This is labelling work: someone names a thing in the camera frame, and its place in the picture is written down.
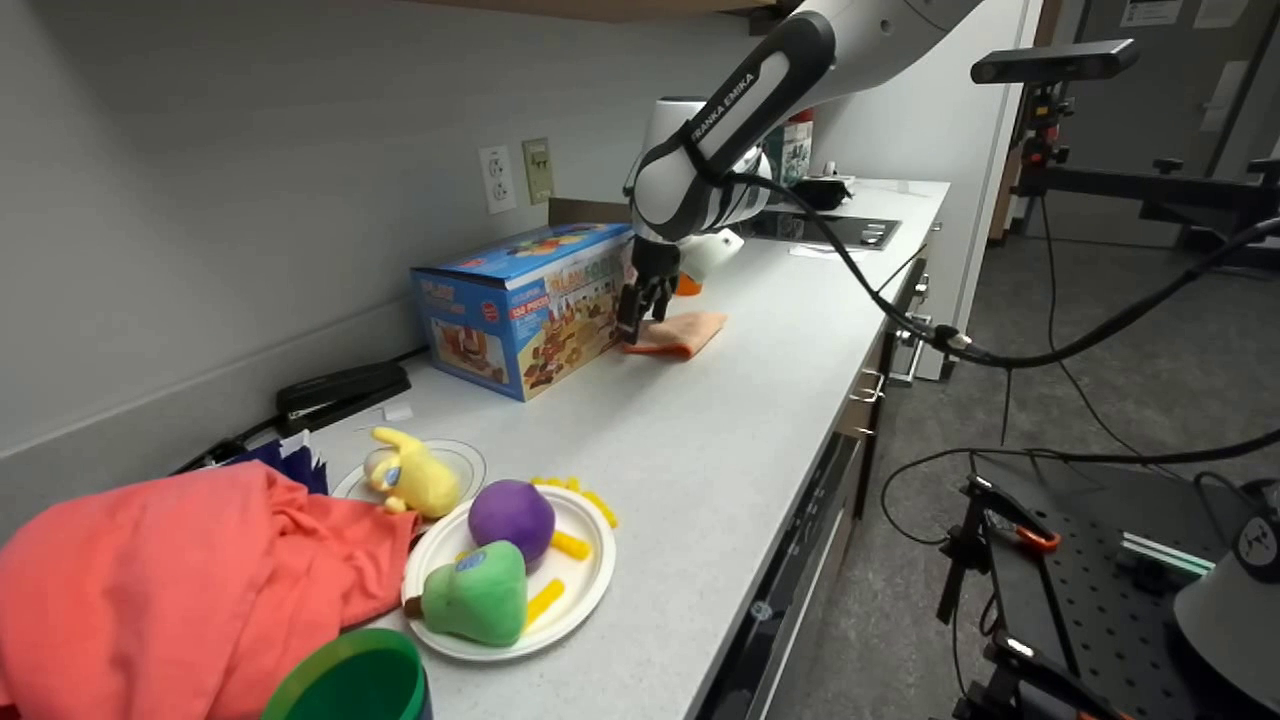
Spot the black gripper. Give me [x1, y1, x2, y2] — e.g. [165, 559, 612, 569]
[612, 237, 686, 342]

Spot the orange cloth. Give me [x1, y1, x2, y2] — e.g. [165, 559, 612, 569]
[625, 310, 733, 365]

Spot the coral red cloth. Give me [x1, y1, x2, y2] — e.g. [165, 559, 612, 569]
[0, 461, 418, 720]

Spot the colourful toy box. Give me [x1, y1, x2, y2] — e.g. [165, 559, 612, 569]
[406, 221, 644, 405]

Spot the dark brown flat board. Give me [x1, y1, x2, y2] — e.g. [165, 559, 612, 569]
[542, 196, 637, 231]

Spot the small clear plate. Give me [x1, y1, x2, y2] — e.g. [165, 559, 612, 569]
[332, 436, 492, 514]

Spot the purple plush ball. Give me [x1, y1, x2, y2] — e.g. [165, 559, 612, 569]
[465, 478, 561, 571]

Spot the yellow plush toy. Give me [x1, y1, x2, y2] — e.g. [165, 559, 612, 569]
[360, 423, 466, 525]

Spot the white paper plate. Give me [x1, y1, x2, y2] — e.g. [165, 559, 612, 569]
[399, 479, 621, 667]

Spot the black stapler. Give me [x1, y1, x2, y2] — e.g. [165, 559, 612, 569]
[270, 358, 417, 436]

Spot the green plush pear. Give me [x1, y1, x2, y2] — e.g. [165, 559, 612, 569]
[418, 536, 530, 651]

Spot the dark blue fabric item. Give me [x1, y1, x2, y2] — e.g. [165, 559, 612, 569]
[244, 436, 332, 497]

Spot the black tripod with orange clamp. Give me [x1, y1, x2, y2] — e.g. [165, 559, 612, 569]
[933, 474, 1070, 720]

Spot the green bowl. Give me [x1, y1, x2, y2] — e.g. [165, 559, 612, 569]
[261, 623, 437, 720]

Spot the black perforated breadboard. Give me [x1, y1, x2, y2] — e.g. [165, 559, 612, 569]
[992, 458, 1280, 720]

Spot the teal stick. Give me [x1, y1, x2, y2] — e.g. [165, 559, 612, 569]
[1117, 528, 1218, 580]

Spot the grey round base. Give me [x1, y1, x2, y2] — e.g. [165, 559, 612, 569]
[1171, 543, 1280, 715]

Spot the beige wall switch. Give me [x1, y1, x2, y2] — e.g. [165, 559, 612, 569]
[514, 134, 556, 207]

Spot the white wall outlet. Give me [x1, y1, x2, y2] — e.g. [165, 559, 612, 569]
[477, 139, 519, 218]

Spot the silver drawer handle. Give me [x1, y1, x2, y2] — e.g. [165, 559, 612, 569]
[888, 311, 933, 358]
[843, 365, 888, 410]

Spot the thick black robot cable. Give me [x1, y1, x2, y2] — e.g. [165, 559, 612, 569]
[723, 166, 1280, 372]

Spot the thin black floor cable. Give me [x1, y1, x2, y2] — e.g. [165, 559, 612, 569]
[875, 416, 1280, 552]

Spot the black depth camera bar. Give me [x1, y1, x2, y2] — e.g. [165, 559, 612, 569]
[966, 34, 1144, 90]

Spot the black camera boom stand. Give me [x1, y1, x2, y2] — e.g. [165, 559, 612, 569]
[1013, 75, 1280, 254]

